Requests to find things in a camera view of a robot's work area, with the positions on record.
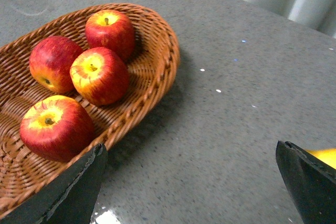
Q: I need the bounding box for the large red apple front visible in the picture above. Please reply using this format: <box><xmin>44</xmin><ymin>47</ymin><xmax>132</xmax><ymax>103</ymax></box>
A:
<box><xmin>19</xmin><ymin>95</ymin><xmax>95</xmax><ymax>163</ymax></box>

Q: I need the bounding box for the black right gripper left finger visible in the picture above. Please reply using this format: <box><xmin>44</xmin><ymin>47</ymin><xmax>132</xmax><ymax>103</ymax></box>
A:
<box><xmin>1</xmin><ymin>144</ymin><xmax>108</xmax><ymax>223</ymax></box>

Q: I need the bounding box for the small red apple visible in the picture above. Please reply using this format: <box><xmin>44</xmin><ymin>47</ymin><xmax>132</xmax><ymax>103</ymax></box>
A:
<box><xmin>29</xmin><ymin>36</ymin><xmax>83</xmax><ymax>94</ymax></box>

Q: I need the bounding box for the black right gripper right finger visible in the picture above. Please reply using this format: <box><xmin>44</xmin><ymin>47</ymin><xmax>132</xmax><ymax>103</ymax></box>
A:
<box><xmin>276</xmin><ymin>141</ymin><xmax>335</xmax><ymax>223</ymax></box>

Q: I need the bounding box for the large yellow banana front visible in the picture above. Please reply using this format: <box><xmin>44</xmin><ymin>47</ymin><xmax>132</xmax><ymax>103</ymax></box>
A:
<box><xmin>305</xmin><ymin>148</ymin><xmax>336</xmax><ymax>169</ymax></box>

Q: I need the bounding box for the red yellow apple in basket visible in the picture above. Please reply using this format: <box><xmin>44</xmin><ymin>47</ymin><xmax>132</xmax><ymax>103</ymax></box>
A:
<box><xmin>70</xmin><ymin>47</ymin><xmax>130</xmax><ymax>106</ymax></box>

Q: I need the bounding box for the red apple back in basket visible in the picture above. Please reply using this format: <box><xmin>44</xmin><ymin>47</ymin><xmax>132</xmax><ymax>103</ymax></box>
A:
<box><xmin>85</xmin><ymin>9</ymin><xmax>135</xmax><ymax>62</ymax></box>

